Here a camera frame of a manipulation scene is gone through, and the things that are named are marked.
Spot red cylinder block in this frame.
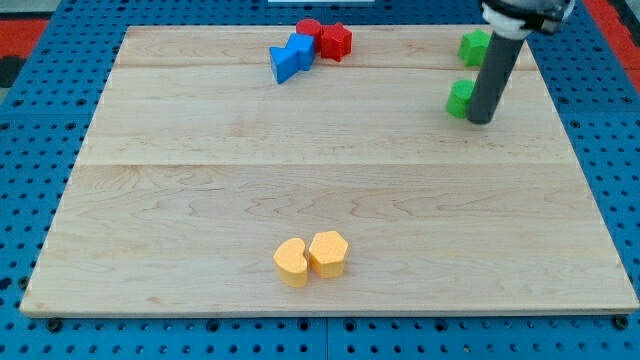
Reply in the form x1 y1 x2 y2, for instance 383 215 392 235
296 18 323 53

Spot red star block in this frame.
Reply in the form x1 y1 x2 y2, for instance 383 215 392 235
320 22 353 62

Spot green star block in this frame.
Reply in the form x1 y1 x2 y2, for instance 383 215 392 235
457 29 491 67

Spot yellow hexagon block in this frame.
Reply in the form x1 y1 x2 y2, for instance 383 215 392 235
309 231 349 278

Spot blue cube block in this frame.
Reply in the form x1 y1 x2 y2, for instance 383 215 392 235
285 33 315 71

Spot yellow heart block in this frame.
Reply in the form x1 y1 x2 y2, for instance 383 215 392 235
272 238 308 288

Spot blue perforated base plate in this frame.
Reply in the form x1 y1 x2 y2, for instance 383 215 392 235
1 1 639 359

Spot green cylinder block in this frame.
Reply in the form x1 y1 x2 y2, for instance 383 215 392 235
445 79 475 118

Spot light wooden board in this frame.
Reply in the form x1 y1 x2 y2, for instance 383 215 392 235
21 25 639 318

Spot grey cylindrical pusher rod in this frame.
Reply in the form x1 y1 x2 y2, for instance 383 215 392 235
467 32 524 125

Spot blue triangle block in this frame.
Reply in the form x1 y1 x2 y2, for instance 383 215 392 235
269 47 299 84

